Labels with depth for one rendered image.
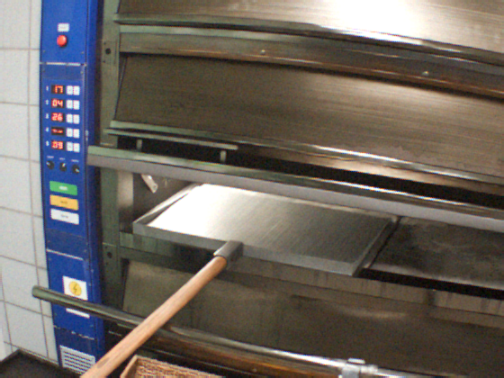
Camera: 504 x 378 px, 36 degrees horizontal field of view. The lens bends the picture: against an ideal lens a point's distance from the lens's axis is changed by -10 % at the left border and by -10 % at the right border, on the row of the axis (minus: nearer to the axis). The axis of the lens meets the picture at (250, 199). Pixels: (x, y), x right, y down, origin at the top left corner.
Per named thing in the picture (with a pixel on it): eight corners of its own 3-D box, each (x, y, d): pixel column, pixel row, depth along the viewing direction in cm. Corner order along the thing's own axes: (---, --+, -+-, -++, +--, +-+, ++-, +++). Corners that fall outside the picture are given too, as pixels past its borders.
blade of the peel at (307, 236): (352, 275, 183) (353, 264, 182) (132, 233, 202) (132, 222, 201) (390, 219, 214) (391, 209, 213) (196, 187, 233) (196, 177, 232)
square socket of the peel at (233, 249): (228, 270, 184) (228, 256, 182) (212, 267, 185) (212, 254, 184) (244, 255, 191) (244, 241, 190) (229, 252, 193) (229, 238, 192)
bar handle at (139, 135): (101, 153, 184) (104, 152, 186) (235, 173, 173) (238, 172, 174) (103, 128, 183) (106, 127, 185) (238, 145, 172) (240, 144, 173)
